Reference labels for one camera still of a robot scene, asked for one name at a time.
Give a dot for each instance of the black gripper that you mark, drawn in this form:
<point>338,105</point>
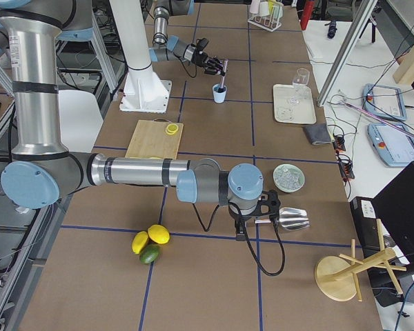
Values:
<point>240,228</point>
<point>198,56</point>

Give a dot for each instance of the steel muddler black tip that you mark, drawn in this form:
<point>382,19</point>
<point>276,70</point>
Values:
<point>221,87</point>

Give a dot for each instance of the light blue cup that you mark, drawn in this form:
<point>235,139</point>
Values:
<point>219,93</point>

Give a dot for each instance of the yellow lemon slices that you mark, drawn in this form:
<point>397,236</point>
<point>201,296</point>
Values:
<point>171,129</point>

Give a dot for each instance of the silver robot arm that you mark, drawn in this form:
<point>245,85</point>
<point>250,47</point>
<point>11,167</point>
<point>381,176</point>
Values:
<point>166,47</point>
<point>43,170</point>

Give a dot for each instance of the white cup rack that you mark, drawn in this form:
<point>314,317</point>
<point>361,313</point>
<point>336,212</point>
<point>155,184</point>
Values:
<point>266,14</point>

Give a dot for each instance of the yellow whole lemon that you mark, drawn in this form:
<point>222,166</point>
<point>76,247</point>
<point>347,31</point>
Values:
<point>159,234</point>

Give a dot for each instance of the wooden cup tree stand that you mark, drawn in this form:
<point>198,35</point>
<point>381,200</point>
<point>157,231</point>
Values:
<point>336,276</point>

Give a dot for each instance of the steel ice scoop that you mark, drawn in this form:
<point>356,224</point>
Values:
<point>291,219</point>

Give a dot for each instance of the green bowl of ice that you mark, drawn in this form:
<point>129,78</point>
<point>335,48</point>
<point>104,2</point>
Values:
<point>288,178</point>

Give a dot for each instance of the cream bear tray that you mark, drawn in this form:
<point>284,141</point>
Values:
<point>291,108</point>

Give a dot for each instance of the clear wine glass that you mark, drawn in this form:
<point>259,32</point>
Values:
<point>300,80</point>

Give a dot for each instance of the bamboo cutting board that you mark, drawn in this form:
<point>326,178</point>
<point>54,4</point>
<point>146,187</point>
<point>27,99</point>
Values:
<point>149,141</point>

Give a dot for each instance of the green lime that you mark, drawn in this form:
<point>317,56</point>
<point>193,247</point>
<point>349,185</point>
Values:
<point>149,254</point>

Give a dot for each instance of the grey folded cloth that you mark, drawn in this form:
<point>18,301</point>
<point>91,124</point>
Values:
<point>317,134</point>

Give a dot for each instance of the black power strip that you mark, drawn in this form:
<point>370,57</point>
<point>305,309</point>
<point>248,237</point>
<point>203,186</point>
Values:
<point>344,161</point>

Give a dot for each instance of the white chair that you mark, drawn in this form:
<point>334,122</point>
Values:
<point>80,120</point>

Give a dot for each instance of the black computer monitor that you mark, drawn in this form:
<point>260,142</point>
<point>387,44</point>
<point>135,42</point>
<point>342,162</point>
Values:
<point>394,206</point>

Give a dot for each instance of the upper teach pendant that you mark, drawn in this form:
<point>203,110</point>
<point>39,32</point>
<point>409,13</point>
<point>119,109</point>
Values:
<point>384,101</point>

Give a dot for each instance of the teach pendant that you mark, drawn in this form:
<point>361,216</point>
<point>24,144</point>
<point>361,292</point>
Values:
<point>384,101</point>
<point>393,147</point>

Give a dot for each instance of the lower teach pendant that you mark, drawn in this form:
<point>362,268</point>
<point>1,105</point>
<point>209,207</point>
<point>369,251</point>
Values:
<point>393,147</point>

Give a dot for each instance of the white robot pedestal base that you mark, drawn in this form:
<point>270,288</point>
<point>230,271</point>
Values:
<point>144,91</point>

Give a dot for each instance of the aluminium frame post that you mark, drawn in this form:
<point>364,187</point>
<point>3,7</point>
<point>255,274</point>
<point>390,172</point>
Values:
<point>359,22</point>

